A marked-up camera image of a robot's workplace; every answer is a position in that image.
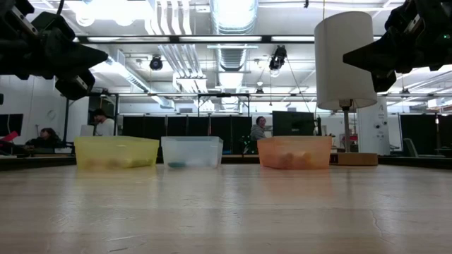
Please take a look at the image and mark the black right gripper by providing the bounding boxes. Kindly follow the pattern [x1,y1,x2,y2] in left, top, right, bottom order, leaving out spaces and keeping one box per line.
[343,0,452,94]

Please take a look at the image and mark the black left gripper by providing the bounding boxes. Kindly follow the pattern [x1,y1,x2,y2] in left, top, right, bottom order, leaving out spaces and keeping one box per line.
[0,0,109,81]

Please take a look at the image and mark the clear plastic bin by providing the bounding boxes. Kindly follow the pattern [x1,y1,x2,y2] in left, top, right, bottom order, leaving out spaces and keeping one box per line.
[160,135,225,169]

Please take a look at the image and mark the white shade table lamp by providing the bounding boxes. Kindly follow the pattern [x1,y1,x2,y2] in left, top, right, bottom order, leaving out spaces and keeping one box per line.
[314,11,379,167]

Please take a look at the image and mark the person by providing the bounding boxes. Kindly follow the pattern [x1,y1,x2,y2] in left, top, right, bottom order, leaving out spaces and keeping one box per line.
[24,127,64,149]
[249,116,268,142]
[92,108,116,137]

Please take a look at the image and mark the white column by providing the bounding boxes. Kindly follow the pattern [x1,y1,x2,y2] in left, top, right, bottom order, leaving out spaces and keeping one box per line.
[356,97,391,157]

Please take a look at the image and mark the black ceiling spotlight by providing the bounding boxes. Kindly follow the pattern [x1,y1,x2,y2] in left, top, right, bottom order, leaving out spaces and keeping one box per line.
[268,44,288,71]
[148,55,164,71]

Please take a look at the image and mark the black partition panels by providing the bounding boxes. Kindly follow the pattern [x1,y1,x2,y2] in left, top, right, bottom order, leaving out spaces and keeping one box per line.
[121,115,254,157]
[398,113,452,158]

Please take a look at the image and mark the black monitor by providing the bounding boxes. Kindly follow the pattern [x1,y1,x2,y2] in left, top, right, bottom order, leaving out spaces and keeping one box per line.
[272,110,316,138]
[0,113,24,138]

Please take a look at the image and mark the black overhead beam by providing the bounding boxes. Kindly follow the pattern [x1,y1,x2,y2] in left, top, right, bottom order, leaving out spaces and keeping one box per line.
[72,34,389,44]

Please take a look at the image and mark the yellow translucent plastic bin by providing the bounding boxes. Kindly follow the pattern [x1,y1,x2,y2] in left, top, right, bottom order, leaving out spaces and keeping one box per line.
[73,135,160,170]

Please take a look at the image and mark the grey office chair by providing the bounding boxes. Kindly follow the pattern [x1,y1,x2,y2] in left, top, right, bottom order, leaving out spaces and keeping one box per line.
[403,138,446,159]

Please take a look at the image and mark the red white object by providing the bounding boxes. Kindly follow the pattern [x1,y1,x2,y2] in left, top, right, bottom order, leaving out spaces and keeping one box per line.
[0,130,19,145]

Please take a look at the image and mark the orange translucent plastic bin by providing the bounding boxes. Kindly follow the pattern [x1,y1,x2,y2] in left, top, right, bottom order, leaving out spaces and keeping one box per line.
[256,135,333,170]

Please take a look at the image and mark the black background frame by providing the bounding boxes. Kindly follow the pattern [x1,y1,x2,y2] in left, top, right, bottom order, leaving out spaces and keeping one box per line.
[62,92,252,156]

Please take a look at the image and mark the black aluminium table frame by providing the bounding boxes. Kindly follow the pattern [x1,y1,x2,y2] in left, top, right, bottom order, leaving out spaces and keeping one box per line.
[0,153,452,169]

